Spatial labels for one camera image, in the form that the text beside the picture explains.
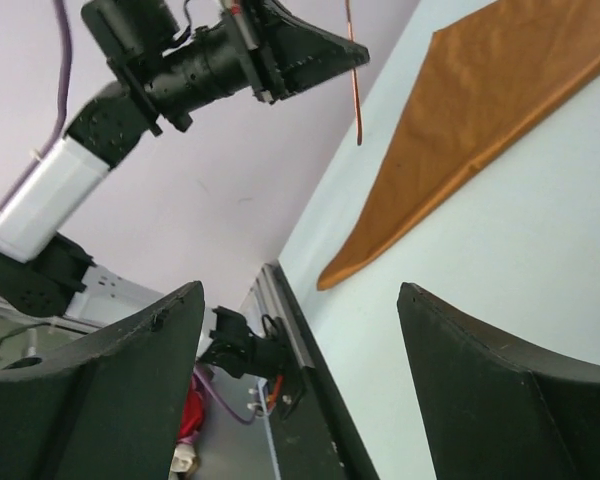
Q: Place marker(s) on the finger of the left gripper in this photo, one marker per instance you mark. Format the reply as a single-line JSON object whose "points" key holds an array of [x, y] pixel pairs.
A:
{"points": [[307, 56]]}

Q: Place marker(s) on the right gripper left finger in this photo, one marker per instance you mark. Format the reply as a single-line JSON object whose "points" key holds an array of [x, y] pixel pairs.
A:
{"points": [[108, 405]]}

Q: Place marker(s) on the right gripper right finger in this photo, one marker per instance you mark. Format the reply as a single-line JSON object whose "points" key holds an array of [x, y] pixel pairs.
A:
{"points": [[495, 406]]}

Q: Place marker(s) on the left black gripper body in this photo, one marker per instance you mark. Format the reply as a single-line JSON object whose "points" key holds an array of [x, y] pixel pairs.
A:
{"points": [[162, 72]]}

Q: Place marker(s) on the copper spoon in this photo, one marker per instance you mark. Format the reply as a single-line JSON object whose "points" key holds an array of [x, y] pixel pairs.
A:
{"points": [[354, 78]]}

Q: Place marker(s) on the orange cloth napkin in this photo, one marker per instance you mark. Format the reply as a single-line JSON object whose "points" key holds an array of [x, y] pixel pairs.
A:
{"points": [[486, 80]]}

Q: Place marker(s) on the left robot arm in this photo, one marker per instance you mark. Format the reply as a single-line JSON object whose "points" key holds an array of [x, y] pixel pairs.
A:
{"points": [[44, 274]]}

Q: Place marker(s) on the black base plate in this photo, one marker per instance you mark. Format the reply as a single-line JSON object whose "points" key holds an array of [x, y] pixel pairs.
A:
{"points": [[311, 433]]}

